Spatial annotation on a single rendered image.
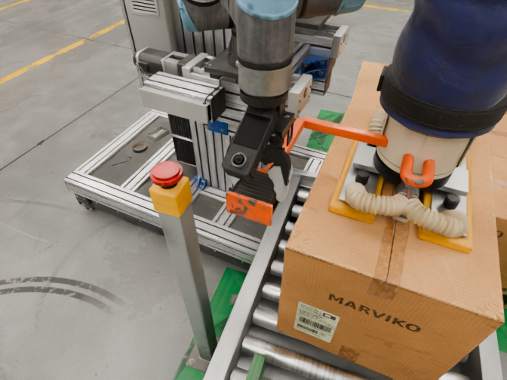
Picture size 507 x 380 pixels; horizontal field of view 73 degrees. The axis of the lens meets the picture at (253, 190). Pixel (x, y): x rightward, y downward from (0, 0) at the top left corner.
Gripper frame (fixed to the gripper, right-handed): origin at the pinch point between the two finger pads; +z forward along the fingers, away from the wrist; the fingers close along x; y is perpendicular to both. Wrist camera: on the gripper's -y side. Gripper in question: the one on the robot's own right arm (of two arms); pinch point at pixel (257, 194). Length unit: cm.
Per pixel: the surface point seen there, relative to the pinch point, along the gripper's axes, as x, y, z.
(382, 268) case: -24.9, 3.2, 13.0
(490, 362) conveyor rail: -59, 13, 49
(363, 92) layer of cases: -2, 148, 52
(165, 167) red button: 22.7, 3.2, 3.8
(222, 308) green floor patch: 27, 24, 107
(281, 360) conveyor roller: -10, -6, 54
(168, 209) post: 21.3, -0.5, 12.8
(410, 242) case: -29.2, 11.8, 12.9
